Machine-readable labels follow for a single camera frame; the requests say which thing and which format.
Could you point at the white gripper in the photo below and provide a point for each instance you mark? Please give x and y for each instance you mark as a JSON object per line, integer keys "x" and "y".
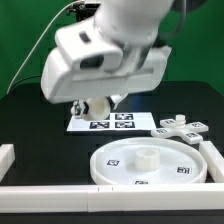
{"x": 60, "y": 84}

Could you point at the white round table top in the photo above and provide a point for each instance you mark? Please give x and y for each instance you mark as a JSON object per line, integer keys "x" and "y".
{"x": 147, "y": 160}

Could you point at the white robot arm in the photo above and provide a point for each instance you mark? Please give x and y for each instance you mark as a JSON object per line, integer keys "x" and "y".
{"x": 132, "y": 25}

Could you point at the white marker sheet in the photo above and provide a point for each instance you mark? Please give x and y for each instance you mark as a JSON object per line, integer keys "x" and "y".
{"x": 115, "y": 122}

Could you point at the white cross-shaped table base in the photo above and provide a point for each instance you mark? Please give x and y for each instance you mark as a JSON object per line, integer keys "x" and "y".
{"x": 189, "y": 132}

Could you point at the white left fence block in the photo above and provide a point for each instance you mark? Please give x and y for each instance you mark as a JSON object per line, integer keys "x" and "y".
{"x": 7, "y": 157}

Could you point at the white fence block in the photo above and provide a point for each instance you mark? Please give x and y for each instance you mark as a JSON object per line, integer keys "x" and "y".
{"x": 215, "y": 161}
{"x": 7, "y": 157}

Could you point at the white right fence block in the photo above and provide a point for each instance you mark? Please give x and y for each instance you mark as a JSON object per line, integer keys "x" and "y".
{"x": 215, "y": 161}

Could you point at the white front fence bar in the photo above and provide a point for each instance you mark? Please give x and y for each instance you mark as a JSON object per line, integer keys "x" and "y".
{"x": 99, "y": 198}

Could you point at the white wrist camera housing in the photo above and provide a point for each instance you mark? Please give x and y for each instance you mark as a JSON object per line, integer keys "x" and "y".
{"x": 83, "y": 47}

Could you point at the black camera stand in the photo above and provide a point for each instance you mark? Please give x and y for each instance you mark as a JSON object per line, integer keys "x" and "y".
{"x": 83, "y": 9}

